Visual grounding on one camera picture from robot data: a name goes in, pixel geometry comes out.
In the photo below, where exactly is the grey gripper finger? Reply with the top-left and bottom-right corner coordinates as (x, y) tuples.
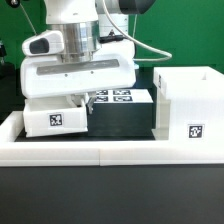
(84, 93), (96, 114)

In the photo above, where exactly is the black camera stand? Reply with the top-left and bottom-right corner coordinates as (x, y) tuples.
(0, 40), (16, 78)

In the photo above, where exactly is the white foam border frame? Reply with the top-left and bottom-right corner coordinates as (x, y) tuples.
(0, 111), (224, 167)

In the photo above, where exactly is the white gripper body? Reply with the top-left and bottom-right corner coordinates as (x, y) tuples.
(20, 30), (136, 99)

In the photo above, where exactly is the white front drawer tray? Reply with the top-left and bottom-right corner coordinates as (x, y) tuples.
(23, 96), (88, 137)

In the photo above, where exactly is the white drawer cabinet box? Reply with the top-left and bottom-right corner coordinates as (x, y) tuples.
(153, 66), (224, 143)

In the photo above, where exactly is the white marker tag sheet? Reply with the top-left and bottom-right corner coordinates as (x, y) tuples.
(95, 89), (153, 103)

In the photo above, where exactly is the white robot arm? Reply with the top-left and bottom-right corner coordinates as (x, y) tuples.
(21, 0), (155, 107)

